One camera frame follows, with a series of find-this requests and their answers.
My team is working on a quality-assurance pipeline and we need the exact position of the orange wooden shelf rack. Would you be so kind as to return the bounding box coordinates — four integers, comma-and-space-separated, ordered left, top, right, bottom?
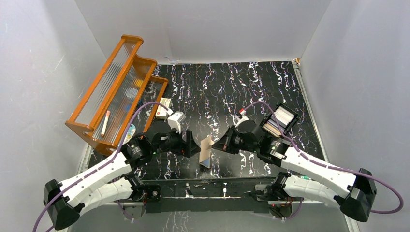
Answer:
65, 35, 169, 156

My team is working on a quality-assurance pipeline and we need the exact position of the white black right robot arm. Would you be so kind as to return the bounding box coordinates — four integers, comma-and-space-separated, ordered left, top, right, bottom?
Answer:
212, 120, 377, 222

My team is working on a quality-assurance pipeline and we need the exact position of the beige leather card holder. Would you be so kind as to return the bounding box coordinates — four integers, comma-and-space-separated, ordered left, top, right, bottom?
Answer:
199, 135, 214, 169

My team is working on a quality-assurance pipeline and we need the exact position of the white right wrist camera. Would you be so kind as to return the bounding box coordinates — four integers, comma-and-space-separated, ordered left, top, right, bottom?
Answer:
235, 108, 249, 127

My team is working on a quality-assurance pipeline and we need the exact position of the white marker pen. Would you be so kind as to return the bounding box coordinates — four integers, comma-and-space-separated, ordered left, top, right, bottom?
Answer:
101, 110, 110, 137

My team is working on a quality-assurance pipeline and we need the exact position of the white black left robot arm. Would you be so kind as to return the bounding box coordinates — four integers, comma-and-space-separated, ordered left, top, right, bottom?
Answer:
44, 129, 201, 231

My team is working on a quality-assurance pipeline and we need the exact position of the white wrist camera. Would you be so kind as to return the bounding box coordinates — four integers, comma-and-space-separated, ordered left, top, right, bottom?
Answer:
235, 108, 249, 127
167, 111, 186, 133

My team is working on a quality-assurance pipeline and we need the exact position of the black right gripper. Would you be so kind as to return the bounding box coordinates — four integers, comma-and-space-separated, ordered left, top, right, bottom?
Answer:
212, 125, 259, 154

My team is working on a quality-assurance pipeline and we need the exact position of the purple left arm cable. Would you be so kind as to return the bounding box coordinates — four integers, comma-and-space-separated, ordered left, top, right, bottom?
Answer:
32, 101, 174, 232

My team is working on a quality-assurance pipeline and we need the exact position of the teal item in blister pack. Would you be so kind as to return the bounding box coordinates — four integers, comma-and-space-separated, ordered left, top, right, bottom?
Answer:
123, 124, 136, 144

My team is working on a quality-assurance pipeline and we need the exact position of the cream box with red label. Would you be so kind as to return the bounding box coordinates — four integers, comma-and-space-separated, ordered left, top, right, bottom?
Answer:
155, 98, 171, 120

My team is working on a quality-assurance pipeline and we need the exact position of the yellow item on shelf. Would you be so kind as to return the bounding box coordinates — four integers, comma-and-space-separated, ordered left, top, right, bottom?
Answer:
134, 79, 143, 87

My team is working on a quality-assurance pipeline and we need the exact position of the black card storage box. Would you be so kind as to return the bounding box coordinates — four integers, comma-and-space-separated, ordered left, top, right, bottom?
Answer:
260, 103, 298, 137

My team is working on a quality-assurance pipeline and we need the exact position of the blue grey eraser block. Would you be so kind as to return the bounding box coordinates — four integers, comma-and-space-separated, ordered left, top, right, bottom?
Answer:
124, 100, 144, 113

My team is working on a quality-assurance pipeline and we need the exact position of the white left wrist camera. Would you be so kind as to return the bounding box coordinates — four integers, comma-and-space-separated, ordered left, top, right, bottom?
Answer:
167, 111, 186, 133

